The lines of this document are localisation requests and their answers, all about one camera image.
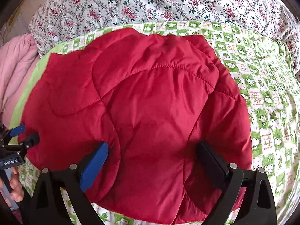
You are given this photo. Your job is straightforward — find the floral white quilt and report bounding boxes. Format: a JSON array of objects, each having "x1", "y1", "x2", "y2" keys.
[{"x1": 29, "y1": 0, "x2": 299, "y2": 71}]

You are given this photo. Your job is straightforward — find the green patterned bed sheet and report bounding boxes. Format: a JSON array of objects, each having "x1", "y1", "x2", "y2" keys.
[{"x1": 9, "y1": 21, "x2": 300, "y2": 225}]

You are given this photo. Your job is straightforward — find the red quilted puffer jacket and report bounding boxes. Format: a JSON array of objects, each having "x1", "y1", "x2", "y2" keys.
[{"x1": 21, "y1": 28, "x2": 252, "y2": 224}]

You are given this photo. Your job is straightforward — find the pink folded blanket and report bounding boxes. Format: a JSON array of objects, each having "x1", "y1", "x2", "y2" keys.
[{"x1": 1, "y1": 34, "x2": 39, "y2": 127}]

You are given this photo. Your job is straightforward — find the person's left hand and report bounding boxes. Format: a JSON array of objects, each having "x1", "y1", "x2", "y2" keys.
[{"x1": 9, "y1": 167, "x2": 24, "y2": 202}]

